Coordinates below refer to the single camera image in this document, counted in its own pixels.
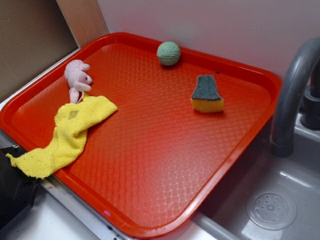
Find dark faucet handle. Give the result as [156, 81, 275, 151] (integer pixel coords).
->
[300, 61, 320, 131]

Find red plastic tray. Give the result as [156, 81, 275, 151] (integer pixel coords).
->
[0, 32, 283, 240]

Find grey toy sink basin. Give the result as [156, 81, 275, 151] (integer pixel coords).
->
[192, 123, 320, 240]

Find green dimpled ball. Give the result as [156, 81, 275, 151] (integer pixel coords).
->
[156, 41, 181, 66]

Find yellow cloth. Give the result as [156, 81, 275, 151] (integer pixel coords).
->
[5, 94, 118, 179]

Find grey faucet spout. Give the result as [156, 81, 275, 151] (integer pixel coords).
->
[269, 36, 320, 158]

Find pink plush bunny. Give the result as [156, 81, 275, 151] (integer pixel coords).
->
[64, 59, 93, 104]

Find black object at left edge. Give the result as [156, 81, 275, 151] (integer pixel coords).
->
[0, 146, 40, 235]

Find yellow green sponge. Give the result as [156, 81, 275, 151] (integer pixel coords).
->
[191, 75, 225, 114]

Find brown cardboard panel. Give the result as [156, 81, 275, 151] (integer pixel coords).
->
[0, 0, 109, 101]

